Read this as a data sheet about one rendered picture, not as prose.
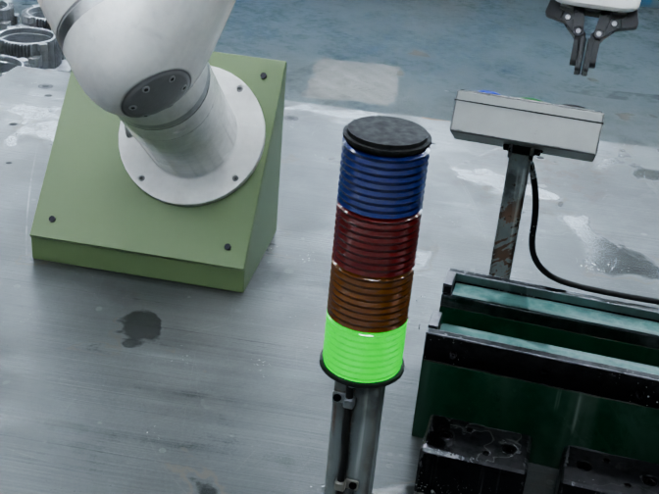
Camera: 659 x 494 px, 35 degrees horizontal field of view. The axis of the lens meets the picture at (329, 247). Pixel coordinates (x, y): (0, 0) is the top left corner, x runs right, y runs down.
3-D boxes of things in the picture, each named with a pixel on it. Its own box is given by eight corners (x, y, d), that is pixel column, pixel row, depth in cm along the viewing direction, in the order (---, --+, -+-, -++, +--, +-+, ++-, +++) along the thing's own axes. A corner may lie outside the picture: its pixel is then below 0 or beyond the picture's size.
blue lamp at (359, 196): (430, 192, 75) (437, 133, 73) (414, 227, 69) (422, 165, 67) (348, 177, 76) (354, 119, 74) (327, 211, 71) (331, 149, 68)
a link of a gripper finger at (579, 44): (563, 9, 122) (552, 66, 122) (591, 13, 121) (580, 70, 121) (563, 16, 125) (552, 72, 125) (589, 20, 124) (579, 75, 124)
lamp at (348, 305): (415, 301, 79) (422, 248, 77) (399, 341, 74) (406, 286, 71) (337, 285, 80) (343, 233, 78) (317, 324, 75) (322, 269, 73)
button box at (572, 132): (593, 163, 126) (602, 119, 125) (597, 155, 119) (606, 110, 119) (452, 138, 129) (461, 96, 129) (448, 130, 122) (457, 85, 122)
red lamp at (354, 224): (422, 248, 77) (430, 192, 75) (406, 286, 71) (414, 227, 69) (343, 233, 78) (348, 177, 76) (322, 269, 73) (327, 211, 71)
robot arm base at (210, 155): (115, 206, 133) (67, 160, 115) (126, 68, 138) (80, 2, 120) (262, 207, 132) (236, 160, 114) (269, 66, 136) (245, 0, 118)
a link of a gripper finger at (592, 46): (592, 14, 121) (582, 71, 121) (621, 18, 120) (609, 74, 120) (591, 21, 124) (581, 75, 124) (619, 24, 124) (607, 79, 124)
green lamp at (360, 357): (408, 351, 81) (415, 301, 79) (392, 394, 76) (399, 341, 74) (333, 335, 82) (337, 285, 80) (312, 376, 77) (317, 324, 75)
